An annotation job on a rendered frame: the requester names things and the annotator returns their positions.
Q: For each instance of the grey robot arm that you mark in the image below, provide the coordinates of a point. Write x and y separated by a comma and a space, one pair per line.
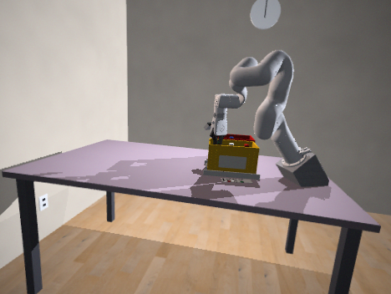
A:
266, 121

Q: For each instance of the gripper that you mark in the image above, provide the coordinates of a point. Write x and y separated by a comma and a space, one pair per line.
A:
218, 128

